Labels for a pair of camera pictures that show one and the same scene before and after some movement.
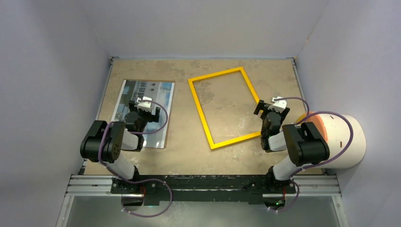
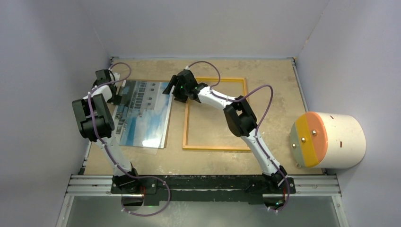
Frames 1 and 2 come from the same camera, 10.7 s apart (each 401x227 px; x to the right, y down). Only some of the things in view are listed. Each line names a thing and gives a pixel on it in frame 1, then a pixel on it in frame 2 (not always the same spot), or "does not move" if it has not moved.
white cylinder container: [344, 137] does not move
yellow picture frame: [213, 145] → [222, 148]
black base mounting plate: [204, 189] does not move
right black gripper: [262, 106] → [179, 98]
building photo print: [161, 94] does not move
